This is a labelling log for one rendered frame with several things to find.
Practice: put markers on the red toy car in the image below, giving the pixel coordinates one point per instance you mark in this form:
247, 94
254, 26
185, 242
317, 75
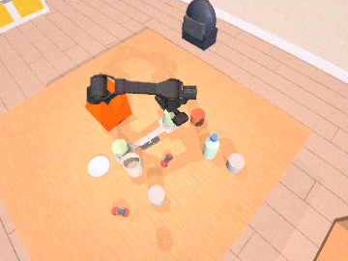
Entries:
120, 211
167, 159

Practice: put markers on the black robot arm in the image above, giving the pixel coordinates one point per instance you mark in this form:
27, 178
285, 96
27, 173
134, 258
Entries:
172, 89

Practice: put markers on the orange cylinder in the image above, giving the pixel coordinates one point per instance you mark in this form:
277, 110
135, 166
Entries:
197, 117

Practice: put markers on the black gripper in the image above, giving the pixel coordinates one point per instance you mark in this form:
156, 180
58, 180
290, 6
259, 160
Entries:
179, 118

